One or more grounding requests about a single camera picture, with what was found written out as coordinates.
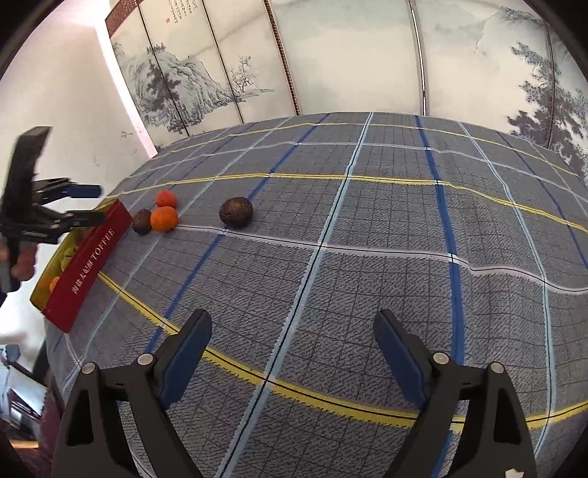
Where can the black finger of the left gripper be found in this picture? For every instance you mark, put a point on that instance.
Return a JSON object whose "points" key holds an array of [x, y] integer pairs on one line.
{"points": [[81, 219], [70, 189]]}

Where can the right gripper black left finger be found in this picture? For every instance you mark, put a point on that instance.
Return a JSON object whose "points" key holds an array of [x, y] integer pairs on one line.
{"points": [[92, 442]]}

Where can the small dark brown fruit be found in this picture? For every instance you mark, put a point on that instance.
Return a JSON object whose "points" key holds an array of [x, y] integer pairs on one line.
{"points": [[141, 222]]}

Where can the orange tangerine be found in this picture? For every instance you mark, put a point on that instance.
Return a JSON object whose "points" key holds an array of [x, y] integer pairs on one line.
{"points": [[163, 219], [53, 283]]}

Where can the red orange small fruit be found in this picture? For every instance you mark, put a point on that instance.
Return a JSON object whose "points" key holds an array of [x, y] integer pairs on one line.
{"points": [[166, 198]]}

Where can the dark brown passion fruit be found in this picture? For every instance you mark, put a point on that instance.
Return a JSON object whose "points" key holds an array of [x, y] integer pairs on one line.
{"points": [[236, 212]]}

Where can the green round fruit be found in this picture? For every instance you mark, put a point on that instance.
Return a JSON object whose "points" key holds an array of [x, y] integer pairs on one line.
{"points": [[65, 262]]}

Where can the person left hand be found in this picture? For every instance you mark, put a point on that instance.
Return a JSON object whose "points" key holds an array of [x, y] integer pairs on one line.
{"points": [[24, 269]]}

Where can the red gold toffee tin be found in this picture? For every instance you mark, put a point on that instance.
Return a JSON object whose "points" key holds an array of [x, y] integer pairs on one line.
{"points": [[89, 248]]}

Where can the painted folding screen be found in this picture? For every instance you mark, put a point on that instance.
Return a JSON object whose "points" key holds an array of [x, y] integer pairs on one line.
{"points": [[193, 66]]}

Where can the grey plaid tablecloth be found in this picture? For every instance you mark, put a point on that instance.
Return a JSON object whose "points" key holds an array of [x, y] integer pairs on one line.
{"points": [[475, 239]]}

